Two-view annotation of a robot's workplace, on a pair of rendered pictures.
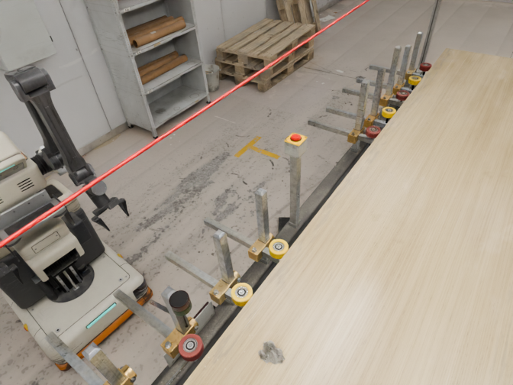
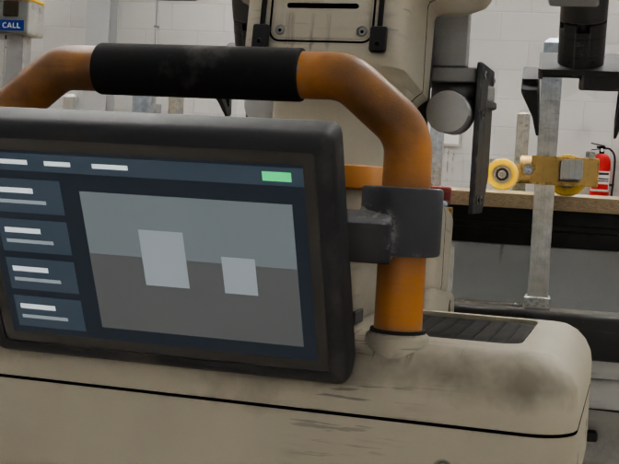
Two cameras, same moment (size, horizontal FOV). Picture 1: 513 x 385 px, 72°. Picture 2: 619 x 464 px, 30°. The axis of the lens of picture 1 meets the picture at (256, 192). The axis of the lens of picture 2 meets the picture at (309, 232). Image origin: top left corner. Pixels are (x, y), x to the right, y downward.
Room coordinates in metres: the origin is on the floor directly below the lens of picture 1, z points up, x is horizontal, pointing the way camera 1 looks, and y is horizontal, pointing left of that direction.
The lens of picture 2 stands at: (1.71, 2.08, 0.92)
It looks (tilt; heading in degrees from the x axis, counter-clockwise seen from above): 3 degrees down; 243
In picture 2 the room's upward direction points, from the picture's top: 3 degrees clockwise
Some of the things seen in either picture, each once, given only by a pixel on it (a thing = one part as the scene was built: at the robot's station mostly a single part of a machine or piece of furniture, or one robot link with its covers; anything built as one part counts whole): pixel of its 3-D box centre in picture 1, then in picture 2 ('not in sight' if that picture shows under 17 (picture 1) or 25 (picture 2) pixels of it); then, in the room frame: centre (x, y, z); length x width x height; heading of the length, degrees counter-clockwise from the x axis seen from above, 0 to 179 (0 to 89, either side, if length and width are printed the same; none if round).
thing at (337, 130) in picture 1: (340, 131); not in sight; (1.80, -0.54, 0.83); 0.43 x 0.03 x 0.04; 51
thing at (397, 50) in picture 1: (391, 82); not in sight; (2.16, -0.96, 0.94); 0.04 x 0.04 x 0.48; 51
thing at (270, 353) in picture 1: (271, 353); not in sight; (0.47, 0.00, 0.91); 0.09 x 0.07 x 0.02; 44
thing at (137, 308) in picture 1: (154, 322); not in sight; (0.65, 0.41, 0.84); 0.43 x 0.03 x 0.04; 51
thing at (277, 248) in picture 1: (279, 253); not in sight; (0.90, -0.07, 0.85); 0.08 x 0.08 x 0.11
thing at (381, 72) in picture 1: (375, 105); not in sight; (1.97, -0.80, 0.90); 0.04 x 0.04 x 0.48; 51
